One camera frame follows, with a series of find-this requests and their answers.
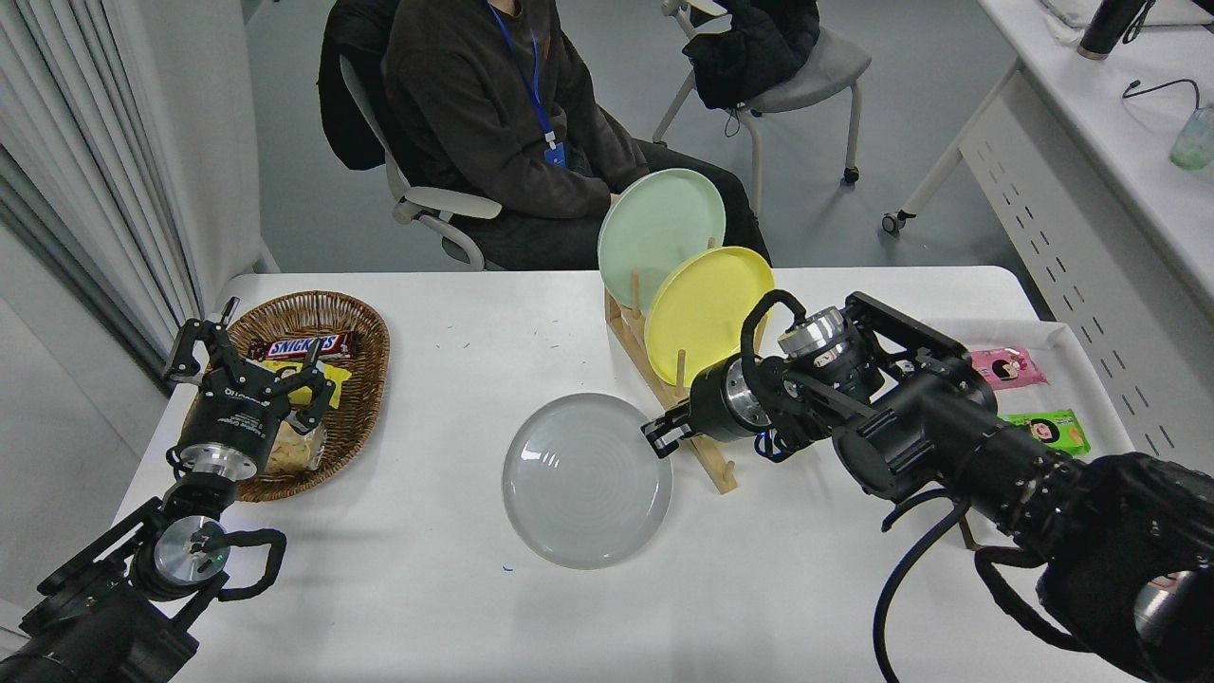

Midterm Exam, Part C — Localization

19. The blue lanyard with badge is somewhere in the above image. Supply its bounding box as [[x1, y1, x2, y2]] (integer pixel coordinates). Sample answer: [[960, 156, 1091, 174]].
[[488, 0, 568, 170]]

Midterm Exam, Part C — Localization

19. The black cable on desk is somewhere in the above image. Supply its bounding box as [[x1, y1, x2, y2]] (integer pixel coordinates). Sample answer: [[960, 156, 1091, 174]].
[[1124, 79, 1204, 110]]

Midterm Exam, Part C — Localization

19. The white curtain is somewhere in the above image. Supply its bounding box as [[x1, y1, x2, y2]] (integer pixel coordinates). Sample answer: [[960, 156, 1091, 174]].
[[0, 0, 205, 380]]

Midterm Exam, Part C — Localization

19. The brown wicker basket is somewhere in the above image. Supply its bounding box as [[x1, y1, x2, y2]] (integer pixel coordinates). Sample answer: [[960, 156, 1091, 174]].
[[194, 291, 392, 503]]

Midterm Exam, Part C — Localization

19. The pale green plate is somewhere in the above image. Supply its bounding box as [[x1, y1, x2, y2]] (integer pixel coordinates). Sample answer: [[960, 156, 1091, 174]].
[[598, 168, 727, 310]]

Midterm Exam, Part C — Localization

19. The Snickers chocolate bar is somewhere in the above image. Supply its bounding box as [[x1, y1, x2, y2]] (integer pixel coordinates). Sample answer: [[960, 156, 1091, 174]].
[[248, 332, 363, 361]]

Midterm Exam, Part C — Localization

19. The white office chair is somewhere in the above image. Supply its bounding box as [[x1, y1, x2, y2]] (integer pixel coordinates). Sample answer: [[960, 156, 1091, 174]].
[[340, 55, 504, 271]]

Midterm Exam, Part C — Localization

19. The pink snack packet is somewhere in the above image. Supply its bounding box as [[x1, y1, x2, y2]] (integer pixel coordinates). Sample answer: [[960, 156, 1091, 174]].
[[967, 346, 1050, 391]]

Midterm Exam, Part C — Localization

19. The clear bag of crackers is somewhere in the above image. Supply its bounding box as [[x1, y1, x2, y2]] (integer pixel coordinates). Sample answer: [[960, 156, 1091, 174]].
[[264, 417, 328, 475]]

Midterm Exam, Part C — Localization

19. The green snack packet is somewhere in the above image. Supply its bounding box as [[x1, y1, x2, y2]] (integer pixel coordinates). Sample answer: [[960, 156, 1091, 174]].
[[1001, 409, 1092, 456]]

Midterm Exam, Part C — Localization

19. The grey plate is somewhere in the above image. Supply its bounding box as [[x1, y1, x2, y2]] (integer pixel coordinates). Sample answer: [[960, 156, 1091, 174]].
[[502, 393, 674, 571]]

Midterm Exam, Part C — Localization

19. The yellow plate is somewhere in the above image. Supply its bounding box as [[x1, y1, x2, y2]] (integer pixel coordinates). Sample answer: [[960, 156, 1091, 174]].
[[644, 246, 776, 388]]

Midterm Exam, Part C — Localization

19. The clear green bottle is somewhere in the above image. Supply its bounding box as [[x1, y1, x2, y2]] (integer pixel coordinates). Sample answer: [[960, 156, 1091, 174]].
[[1170, 104, 1214, 173]]

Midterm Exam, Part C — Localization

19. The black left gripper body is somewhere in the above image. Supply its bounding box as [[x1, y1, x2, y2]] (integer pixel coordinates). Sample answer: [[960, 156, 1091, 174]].
[[182, 376, 291, 462]]

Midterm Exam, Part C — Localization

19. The person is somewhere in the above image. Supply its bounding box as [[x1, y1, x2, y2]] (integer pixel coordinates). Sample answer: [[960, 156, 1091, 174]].
[[384, 0, 771, 271]]

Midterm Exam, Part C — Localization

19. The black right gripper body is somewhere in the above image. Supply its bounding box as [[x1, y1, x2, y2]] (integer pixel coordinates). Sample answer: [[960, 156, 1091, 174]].
[[676, 358, 733, 445]]

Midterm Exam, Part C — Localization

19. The white rectangular tray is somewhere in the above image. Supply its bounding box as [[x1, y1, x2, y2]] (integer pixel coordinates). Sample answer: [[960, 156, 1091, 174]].
[[925, 319, 1134, 456]]

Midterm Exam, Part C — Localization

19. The black jacket on grey chair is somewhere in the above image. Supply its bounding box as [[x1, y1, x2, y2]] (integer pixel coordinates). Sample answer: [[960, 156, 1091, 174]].
[[683, 0, 821, 111]]

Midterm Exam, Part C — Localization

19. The black flask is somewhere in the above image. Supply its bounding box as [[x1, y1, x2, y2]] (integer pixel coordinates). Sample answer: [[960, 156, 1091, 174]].
[[1077, 0, 1150, 62]]

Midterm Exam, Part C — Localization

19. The yellow snack packet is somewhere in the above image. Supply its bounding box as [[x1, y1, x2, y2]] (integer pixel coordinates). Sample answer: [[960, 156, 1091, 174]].
[[258, 359, 354, 409]]

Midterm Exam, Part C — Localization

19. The wooden plate rack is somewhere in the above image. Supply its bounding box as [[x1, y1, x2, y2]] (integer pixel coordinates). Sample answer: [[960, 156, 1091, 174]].
[[604, 237, 774, 494]]

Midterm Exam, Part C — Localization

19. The grey chair with castors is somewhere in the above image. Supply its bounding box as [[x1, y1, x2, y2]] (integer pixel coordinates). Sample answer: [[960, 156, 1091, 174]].
[[653, 0, 872, 186]]

